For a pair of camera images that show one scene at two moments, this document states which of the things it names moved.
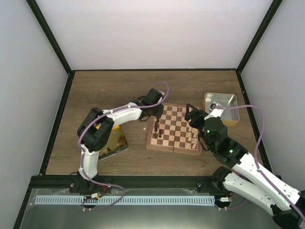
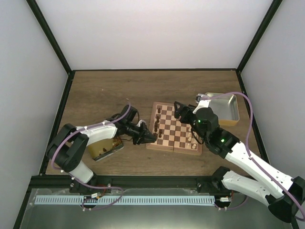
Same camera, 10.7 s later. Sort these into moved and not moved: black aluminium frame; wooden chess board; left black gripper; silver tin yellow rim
Moved: left black gripper
Not moved: wooden chess board; black aluminium frame; silver tin yellow rim
